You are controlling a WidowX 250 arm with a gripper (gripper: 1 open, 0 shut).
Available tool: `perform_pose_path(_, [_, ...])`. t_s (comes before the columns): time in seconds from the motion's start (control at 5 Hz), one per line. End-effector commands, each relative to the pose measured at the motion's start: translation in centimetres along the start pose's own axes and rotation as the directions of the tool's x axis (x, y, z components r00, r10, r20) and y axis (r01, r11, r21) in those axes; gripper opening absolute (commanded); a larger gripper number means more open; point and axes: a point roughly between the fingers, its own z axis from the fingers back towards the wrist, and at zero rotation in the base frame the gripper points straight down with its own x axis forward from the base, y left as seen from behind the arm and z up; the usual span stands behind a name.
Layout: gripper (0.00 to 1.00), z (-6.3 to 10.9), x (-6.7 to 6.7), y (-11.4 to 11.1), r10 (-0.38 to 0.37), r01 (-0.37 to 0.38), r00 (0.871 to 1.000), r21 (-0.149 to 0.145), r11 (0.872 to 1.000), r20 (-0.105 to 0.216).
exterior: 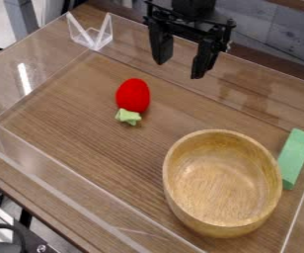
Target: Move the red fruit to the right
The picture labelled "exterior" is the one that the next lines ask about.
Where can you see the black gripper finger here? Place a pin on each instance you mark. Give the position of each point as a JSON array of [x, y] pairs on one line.
[[160, 44], [205, 58]]

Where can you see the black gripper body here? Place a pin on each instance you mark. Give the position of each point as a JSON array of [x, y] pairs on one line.
[[192, 19]]

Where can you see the red plush strawberry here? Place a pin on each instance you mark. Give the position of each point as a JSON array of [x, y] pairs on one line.
[[133, 98]]

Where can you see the grey table leg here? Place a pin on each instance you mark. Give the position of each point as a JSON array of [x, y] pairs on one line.
[[22, 16]]

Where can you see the green rectangular block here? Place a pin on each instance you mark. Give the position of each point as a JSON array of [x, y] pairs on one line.
[[291, 158]]

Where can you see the wooden bowl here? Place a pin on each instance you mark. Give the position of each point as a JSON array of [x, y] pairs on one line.
[[221, 182]]

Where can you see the black equipment with screw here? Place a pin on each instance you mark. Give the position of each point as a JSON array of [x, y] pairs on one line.
[[36, 244]]

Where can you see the clear acrylic enclosure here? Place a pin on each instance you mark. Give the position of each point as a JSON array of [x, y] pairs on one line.
[[85, 172]]

